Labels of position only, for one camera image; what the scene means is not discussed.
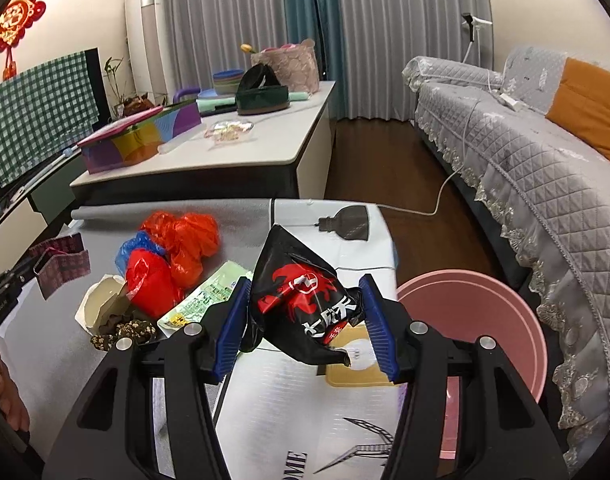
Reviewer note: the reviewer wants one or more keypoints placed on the blue plastic bag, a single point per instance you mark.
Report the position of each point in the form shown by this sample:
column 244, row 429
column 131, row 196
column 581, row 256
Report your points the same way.
column 127, row 250

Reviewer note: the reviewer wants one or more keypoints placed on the grey curtain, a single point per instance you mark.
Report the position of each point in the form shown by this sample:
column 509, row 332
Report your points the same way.
column 385, row 35

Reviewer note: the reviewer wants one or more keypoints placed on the red wall ornament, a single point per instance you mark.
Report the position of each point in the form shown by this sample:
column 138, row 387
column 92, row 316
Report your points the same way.
column 15, row 20

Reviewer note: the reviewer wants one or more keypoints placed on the person's left hand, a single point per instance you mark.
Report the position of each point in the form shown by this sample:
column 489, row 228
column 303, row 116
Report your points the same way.
column 7, row 395

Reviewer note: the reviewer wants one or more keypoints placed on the red plastic bag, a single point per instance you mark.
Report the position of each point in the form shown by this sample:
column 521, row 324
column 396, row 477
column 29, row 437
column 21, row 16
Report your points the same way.
column 150, row 285

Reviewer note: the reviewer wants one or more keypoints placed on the blue white stick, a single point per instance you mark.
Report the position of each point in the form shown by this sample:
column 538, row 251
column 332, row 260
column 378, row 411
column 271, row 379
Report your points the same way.
column 67, row 151

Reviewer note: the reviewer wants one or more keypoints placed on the leopard print scrunchie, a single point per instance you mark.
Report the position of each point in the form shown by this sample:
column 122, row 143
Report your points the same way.
column 130, row 331

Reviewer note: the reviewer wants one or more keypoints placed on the yellow tulip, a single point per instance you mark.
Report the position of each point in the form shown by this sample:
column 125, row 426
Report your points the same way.
column 247, row 48

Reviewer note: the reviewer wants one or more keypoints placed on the white stand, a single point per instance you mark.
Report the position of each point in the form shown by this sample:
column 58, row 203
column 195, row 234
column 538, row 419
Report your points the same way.
column 469, row 22

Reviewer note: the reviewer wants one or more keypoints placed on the purple plaid packet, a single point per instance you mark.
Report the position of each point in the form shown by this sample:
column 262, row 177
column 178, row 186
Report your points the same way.
column 65, row 265

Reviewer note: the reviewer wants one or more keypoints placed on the white printed tablecloth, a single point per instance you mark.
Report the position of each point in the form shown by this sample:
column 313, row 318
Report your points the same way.
column 295, row 410

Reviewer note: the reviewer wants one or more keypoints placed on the white standing air conditioner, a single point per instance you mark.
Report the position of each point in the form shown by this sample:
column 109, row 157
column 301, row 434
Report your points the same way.
column 145, row 35

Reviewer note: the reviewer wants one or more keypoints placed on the orange plastic bag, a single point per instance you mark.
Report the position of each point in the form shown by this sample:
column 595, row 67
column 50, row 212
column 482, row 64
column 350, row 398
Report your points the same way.
column 190, row 240

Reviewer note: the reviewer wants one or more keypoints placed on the orange cushion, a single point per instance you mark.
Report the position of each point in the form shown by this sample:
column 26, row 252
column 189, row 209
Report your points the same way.
column 585, row 105

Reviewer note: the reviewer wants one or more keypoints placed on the mint green tray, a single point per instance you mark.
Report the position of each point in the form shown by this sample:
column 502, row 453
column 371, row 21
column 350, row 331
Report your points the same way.
column 210, row 104

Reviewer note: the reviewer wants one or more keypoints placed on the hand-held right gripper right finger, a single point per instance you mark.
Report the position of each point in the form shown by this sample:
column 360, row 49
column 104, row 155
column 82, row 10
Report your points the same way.
column 380, row 330

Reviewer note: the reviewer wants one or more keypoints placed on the black television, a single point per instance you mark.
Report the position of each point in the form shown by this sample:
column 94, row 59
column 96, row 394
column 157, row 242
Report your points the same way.
column 102, row 90

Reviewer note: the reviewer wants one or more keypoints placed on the colourful box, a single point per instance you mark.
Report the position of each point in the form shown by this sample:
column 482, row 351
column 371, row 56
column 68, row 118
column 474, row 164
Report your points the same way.
column 130, row 145

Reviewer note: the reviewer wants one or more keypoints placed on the green white packet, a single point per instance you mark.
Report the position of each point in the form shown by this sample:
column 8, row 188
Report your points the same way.
column 210, row 295

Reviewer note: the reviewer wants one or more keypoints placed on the potted bamboo plant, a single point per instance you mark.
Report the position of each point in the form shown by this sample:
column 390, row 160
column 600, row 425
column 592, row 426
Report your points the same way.
column 135, row 106

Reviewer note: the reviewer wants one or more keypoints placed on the cream paper box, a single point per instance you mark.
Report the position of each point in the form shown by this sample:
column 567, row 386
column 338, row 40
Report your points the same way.
column 97, row 305

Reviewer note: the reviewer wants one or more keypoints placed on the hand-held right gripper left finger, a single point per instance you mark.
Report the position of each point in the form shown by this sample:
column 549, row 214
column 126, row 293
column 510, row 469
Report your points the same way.
column 230, row 332

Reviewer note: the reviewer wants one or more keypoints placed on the grey quilted sofa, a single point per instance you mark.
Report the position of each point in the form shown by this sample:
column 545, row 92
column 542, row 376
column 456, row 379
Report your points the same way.
column 525, row 170

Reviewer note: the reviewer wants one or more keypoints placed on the white power strip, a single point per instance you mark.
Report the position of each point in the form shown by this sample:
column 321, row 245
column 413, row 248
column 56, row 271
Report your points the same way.
column 510, row 100

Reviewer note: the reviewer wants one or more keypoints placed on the black snack bag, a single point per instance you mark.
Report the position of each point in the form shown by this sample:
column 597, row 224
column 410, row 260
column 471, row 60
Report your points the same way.
column 290, row 280

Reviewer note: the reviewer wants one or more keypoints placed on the pink plastic bin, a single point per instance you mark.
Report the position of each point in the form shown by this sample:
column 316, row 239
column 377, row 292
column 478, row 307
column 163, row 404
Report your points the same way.
column 475, row 320

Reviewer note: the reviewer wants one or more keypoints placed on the television cabinet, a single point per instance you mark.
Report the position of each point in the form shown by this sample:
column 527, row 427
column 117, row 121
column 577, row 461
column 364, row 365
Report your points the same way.
column 45, row 205

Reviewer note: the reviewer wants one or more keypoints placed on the clear plastic packet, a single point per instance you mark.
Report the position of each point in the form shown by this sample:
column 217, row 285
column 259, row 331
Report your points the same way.
column 230, row 131

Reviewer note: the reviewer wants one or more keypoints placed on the pink quilted basket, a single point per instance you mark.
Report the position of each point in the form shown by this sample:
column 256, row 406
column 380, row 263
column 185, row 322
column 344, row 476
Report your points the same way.
column 295, row 67

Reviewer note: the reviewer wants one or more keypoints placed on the teal curtain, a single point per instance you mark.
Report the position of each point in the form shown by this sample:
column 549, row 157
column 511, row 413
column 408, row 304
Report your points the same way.
column 330, row 35

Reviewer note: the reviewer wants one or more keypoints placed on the green checked cloth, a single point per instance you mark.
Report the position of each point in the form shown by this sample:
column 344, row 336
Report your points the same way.
column 40, row 110

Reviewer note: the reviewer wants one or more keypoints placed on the white coffee table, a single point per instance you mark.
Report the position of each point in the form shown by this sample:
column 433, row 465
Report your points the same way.
column 265, row 145

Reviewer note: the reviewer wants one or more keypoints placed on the stack of coloured bowls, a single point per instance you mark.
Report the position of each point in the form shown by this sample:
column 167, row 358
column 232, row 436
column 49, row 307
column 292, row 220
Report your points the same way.
column 227, row 82

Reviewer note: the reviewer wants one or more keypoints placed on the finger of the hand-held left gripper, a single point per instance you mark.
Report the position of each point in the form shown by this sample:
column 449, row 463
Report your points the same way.
column 25, row 272

